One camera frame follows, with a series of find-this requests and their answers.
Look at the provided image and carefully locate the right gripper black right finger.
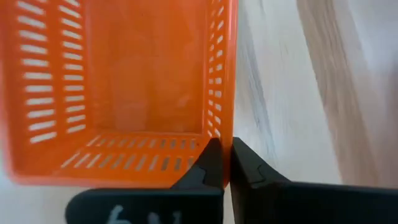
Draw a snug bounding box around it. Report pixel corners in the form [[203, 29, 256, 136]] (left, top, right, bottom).
[[231, 136, 398, 224]]

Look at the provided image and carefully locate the orange plastic slotted basket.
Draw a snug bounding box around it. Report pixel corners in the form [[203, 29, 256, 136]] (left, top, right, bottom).
[[0, 0, 239, 189]]

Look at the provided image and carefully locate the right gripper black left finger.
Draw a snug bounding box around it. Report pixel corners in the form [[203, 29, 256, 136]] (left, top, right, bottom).
[[65, 138, 224, 224]]

